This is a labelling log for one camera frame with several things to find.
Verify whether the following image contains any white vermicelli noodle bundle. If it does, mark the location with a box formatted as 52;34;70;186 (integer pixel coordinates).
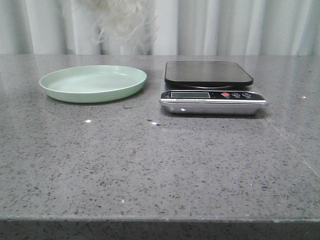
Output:
78;0;157;55

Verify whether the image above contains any black silver kitchen scale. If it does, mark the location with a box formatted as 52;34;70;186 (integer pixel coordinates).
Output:
159;60;268;116

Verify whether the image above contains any white pleated curtain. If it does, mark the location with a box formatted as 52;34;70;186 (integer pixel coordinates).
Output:
0;0;320;56

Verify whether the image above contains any light green round plate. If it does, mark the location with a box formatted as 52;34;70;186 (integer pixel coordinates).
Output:
39;65;147;104

